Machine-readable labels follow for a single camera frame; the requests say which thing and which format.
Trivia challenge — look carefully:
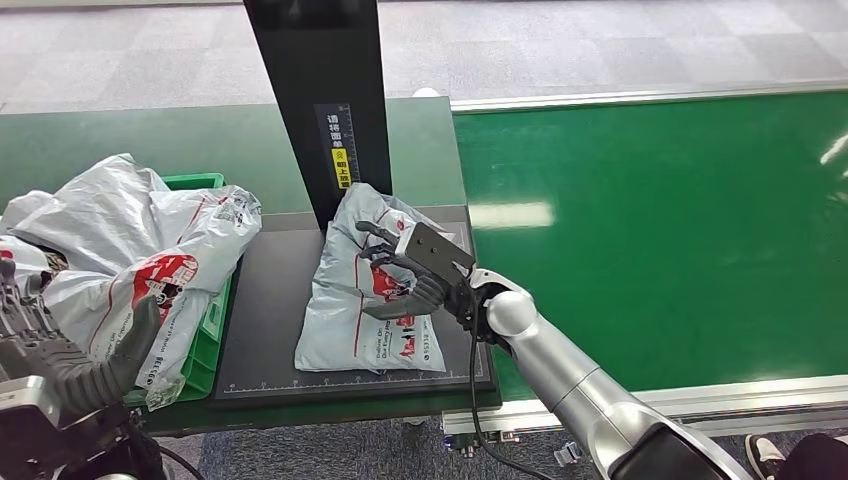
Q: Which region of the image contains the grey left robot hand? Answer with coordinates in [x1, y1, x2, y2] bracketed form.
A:
[0, 258, 162, 425]

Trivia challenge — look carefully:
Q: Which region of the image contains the grey package large red print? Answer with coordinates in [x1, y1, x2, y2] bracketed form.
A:
[13, 185, 263, 411]

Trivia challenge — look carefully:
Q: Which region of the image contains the metal conveyor bracket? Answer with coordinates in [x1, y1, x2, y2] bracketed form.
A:
[445, 430, 521, 460]

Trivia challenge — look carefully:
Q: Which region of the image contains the black weighing scale platform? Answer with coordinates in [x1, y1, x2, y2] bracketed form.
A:
[211, 206, 498, 407]

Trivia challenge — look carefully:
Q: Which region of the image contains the plain grey crumpled package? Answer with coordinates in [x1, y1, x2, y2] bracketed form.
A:
[0, 153, 170, 256]

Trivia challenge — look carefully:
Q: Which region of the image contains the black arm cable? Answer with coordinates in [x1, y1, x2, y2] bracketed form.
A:
[158, 447, 207, 480]
[466, 284, 558, 480]

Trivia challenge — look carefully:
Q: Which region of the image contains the grey courier package small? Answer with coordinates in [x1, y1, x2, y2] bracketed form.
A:
[294, 182, 465, 374]

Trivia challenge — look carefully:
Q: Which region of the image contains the black yellow column label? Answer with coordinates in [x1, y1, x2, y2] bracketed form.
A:
[313, 102, 363, 193]

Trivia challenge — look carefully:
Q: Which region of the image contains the aluminium conveyor frame rail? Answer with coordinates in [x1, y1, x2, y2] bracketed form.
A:
[442, 374, 848, 444]
[450, 78, 848, 115]

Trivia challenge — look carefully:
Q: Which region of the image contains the white package dark print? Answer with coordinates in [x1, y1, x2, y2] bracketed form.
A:
[0, 235, 68, 293]

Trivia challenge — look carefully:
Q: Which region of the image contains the black scale column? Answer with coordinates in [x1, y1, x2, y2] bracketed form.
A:
[242, 0, 395, 232]

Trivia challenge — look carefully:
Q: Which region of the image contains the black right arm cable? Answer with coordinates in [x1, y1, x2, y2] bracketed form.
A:
[466, 284, 558, 480]

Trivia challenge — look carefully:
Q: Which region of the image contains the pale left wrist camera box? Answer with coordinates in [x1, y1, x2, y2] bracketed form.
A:
[0, 376, 68, 465]

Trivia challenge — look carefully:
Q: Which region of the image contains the person's leg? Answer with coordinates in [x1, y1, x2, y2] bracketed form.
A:
[778, 433, 848, 480]

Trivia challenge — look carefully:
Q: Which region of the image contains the green plastic basket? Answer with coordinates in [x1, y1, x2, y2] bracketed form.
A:
[122, 172, 234, 407]

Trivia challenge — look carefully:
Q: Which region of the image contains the person's shoe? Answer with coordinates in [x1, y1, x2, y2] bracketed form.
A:
[745, 433, 790, 480]

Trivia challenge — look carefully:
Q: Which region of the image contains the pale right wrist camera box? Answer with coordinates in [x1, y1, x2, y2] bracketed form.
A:
[395, 222, 477, 289]

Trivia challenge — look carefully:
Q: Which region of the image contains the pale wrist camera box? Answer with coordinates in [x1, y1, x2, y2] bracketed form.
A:
[0, 376, 68, 465]
[395, 222, 477, 289]

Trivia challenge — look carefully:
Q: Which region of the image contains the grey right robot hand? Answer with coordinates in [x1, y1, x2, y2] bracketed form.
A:
[354, 220, 458, 323]

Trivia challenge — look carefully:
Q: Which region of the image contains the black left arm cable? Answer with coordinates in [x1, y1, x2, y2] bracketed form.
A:
[158, 447, 207, 480]

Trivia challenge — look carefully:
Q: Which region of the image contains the green conveyor belt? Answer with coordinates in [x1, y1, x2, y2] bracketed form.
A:
[453, 89, 848, 402]

